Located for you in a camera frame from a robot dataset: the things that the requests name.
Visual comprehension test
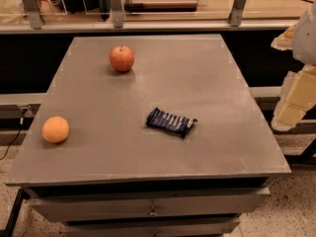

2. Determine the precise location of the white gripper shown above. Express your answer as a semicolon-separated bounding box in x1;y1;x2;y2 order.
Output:
271;2;316;131

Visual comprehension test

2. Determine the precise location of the red apple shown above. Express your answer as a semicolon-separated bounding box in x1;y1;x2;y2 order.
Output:
109;45;134;72

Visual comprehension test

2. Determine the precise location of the blue snack bar wrapper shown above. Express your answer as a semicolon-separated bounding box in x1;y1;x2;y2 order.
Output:
146;108;198;138

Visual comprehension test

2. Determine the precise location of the grey drawer cabinet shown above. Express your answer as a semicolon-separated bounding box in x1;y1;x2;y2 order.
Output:
7;35;289;230

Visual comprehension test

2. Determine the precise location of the orange fruit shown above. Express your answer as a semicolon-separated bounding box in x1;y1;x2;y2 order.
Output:
41;117;70;143

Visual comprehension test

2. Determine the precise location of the metal railing post right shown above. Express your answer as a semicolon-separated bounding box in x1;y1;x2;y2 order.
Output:
228;0;247;27

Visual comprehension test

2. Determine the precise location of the metal railing post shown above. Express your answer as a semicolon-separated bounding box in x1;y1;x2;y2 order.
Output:
22;0;43;30
228;0;247;27
110;0;123;28

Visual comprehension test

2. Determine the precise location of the lower drawer with handle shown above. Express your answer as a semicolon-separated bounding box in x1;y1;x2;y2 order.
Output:
64;217;240;237

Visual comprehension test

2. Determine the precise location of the drawer with handle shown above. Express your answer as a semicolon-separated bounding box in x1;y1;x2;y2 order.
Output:
30;188;270;222
64;217;240;237

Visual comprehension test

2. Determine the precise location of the metal railing post middle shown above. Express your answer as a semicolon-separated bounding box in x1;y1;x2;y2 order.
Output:
110;0;123;28

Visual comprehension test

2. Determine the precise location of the upper drawer with handle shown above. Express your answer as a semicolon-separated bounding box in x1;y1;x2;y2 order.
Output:
30;188;270;222

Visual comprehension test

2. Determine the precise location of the metal railing post left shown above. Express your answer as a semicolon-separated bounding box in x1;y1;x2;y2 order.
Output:
22;0;43;30

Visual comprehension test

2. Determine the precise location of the black cable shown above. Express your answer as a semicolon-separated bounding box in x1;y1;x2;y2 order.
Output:
0;106;30;161

